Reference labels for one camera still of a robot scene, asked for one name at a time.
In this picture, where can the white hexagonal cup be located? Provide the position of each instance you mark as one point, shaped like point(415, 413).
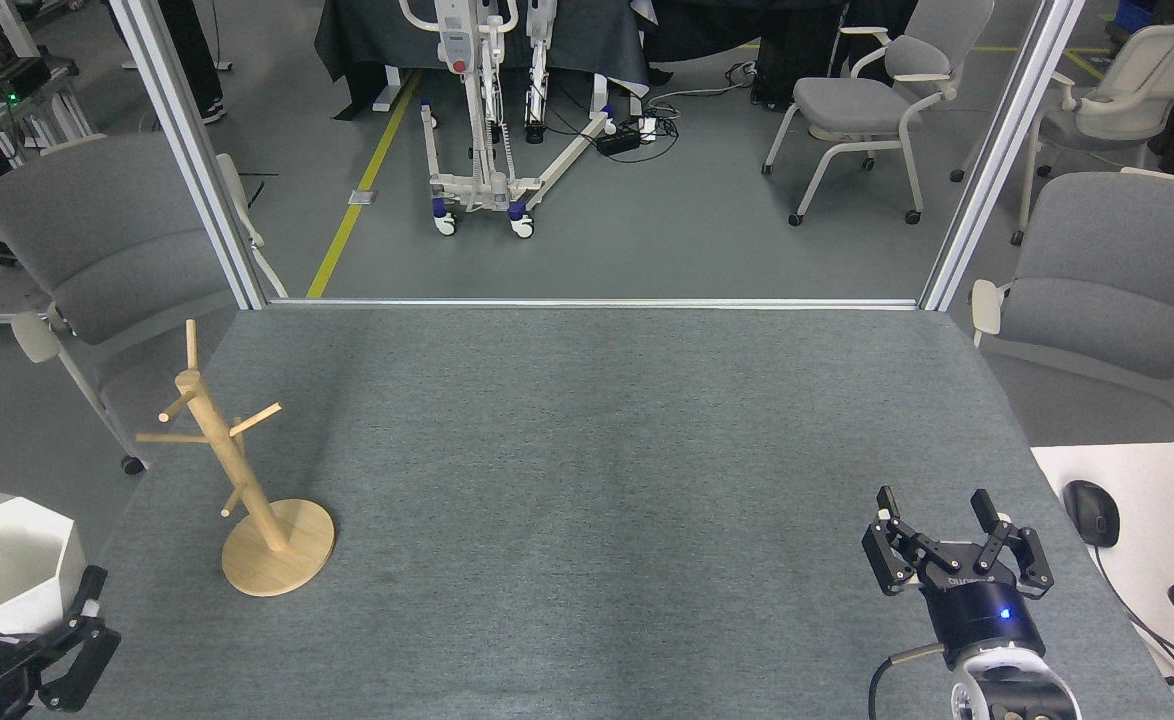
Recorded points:
point(17, 570)

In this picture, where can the wooden cup rack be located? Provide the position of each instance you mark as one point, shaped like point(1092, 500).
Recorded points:
point(272, 560)

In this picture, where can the black computer mouse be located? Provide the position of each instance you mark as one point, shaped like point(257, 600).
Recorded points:
point(1092, 512)

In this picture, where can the white side table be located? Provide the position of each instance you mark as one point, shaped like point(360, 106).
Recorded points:
point(1167, 500)

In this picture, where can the silver crossbar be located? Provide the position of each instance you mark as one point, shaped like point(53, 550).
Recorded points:
point(587, 303)

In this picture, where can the white chair with grey seat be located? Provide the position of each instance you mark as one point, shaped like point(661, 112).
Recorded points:
point(1137, 80)

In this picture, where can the black power strip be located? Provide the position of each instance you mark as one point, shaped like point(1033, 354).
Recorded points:
point(619, 140)

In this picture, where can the metal equipment cart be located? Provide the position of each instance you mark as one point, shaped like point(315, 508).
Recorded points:
point(27, 100)

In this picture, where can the metal floor plate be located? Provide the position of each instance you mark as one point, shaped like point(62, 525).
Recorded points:
point(362, 197)

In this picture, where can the white stand on wheels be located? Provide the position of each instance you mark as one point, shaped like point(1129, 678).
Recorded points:
point(492, 185)

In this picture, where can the person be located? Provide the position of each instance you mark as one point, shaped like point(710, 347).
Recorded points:
point(192, 50)

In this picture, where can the dark table cloth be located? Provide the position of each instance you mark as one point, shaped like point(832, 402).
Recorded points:
point(367, 35)

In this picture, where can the grey chair with white frame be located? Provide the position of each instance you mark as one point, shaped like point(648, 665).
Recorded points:
point(107, 240)
point(1117, 270)
point(847, 100)

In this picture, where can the silver post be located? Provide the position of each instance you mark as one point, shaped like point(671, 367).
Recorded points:
point(992, 160)
point(197, 160)

